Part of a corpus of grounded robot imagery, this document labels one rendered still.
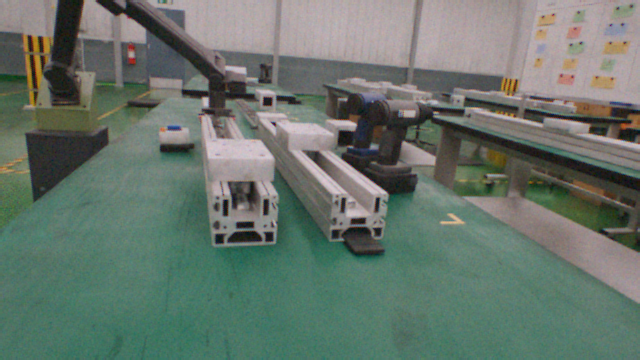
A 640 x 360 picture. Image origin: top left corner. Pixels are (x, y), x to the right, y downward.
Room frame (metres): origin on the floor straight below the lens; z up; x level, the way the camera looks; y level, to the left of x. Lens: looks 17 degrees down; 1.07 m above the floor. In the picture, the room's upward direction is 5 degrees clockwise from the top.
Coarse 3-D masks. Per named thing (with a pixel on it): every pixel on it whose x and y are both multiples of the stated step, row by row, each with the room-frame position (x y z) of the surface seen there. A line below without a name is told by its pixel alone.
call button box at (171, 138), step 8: (184, 128) 1.22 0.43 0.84; (160, 136) 1.15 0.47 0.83; (168, 136) 1.15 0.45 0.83; (176, 136) 1.16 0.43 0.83; (184, 136) 1.17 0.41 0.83; (160, 144) 1.15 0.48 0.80; (168, 144) 1.15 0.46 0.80; (176, 144) 1.16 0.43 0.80; (184, 144) 1.17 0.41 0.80; (192, 144) 1.21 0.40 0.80
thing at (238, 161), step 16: (208, 144) 0.74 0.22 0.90; (224, 144) 0.75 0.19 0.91; (240, 144) 0.77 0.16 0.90; (256, 144) 0.78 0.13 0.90; (208, 160) 0.64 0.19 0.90; (224, 160) 0.65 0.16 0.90; (240, 160) 0.66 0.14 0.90; (256, 160) 0.67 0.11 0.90; (272, 160) 0.67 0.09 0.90; (208, 176) 0.64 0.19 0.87; (224, 176) 0.65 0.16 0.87; (240, 176) 0.66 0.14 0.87; (256, 176) 0.67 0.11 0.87; (272, 176) 0.67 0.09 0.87; (240, 192) 0.67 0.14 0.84
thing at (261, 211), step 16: (208, 128) 1.13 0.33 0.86; (224, 128) 1.32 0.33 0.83; (208, 192) 0.74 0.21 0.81; (224, 192) 0.59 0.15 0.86; (256, 192) 0.64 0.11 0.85; (272, 192) 0.61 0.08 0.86; (208, 208) 0.72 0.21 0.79; (224, 208) 0.62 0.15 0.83; (240, 208) 0.63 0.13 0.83; (256, 208) 0.64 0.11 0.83; (272, 208) 0.61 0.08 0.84; (224, 224) 0.58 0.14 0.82; (240, 224) 0.61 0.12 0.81; (256, 224) 0.60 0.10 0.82; (272, 224) 0.62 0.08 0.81; (224, 240) 0.58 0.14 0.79; (240, 240) 0.60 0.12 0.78; (256, 240) 0.60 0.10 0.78; (272, 240) 0.61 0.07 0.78
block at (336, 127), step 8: (328, 120) 1.43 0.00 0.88; (336, 120) 1.45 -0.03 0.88; (328, 128) 1.41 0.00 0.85; (336, 128) 1.36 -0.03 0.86; (344, 128) 1.36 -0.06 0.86; (352, 128) 1.37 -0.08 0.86; (336, 136) 1.35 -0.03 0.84; (344, 136) 1.38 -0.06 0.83; (352, 136) 1.39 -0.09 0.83; (336, 144) 1.36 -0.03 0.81; (344, 144) 1.41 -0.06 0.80; (352, 144) 1.38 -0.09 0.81
